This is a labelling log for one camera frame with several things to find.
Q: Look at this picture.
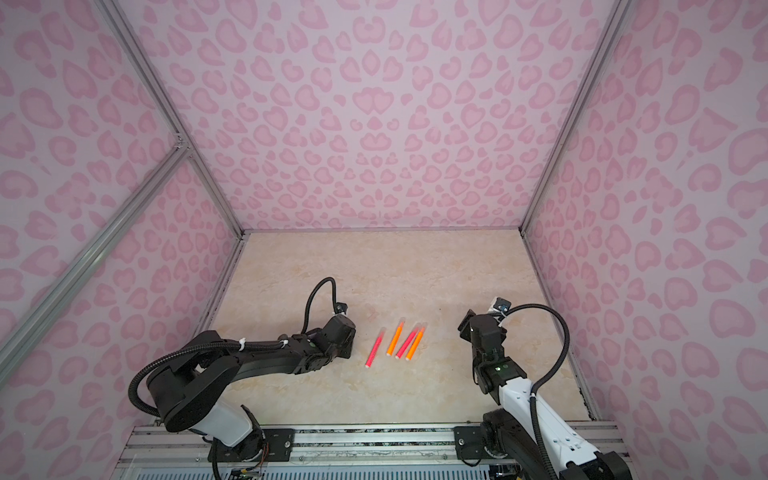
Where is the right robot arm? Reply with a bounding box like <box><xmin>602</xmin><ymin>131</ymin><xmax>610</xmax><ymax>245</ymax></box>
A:
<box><xmin>458</xmin><ymin>303</ymin><xmax>632</xmax><ymax>479</ymax></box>

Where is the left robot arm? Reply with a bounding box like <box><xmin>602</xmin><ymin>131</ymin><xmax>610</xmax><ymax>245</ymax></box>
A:
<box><xmin>127</xmin><ymin>314</ymin><xmax>356</xmax><ymax>449</ymax></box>

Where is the left corner aluminium post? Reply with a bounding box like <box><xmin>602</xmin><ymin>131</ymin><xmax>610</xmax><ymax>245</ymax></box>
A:
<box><xmin>95</xmin><ymin>0</ymin><xmax>248</xmax><ymax>240</ymax></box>

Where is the right corner aluminium post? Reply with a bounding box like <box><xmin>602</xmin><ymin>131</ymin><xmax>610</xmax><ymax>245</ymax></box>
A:
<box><xmin>519</xmin><ymin>0</ymin><xmax>637</xmax><ymax>235</ymax></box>

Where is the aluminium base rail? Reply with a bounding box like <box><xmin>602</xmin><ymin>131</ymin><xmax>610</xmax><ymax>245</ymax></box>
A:
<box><xmin>110</xmin><ymin>422</ymin><xmax>637</xmax><ymax>480</ymax></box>

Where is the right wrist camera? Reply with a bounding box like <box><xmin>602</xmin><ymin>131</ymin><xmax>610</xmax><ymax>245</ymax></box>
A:
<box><xmin>487</xmin><ymin>297</ymin><xmax>512</xmax><ymax>318</ymax></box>

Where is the diagonal aluminium frame bar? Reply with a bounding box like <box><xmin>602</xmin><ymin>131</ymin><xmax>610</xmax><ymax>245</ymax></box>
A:
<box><xmin>1</xmin><ymin>141</ymin><xmax>189</xmax><ymax>385</ymax></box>

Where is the corner aluminium post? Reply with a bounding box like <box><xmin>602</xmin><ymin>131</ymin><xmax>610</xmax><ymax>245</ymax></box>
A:
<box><xmin>519</xmin><ymin>0</ymin><xmax>637</xmax><ymax>235</ymax></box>
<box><xmin>95</xmin><ymin>0</ymin><xmax>248</xmax><ymax>240</ymax></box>

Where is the left black corrugated cable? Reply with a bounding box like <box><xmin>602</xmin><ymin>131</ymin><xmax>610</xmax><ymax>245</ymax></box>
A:
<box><xmin>299</xmin><ymin>276</ymin><xmax>340</xmax><ymax>337</ymax></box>

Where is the orange marker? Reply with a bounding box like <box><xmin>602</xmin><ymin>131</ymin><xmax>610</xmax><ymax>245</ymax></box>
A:
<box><xmin>406</xmin><ymin>326</ymin><xmax>426</xmax><ymax>361</ymax></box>
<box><xmin>386</xmin><ymin>318</ymin><xmax>405</xmax><ymax>356</ymax></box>

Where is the pink marker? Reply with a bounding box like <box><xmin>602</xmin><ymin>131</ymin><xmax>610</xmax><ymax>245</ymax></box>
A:
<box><xmin>365</xmin><ymin>328</ymin><xmax>386</xmax><ymax>368</ymax></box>
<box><xmin>395</xmin><ymin>326</ymin><xmax>421</xmax><ymax>359</ymax></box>

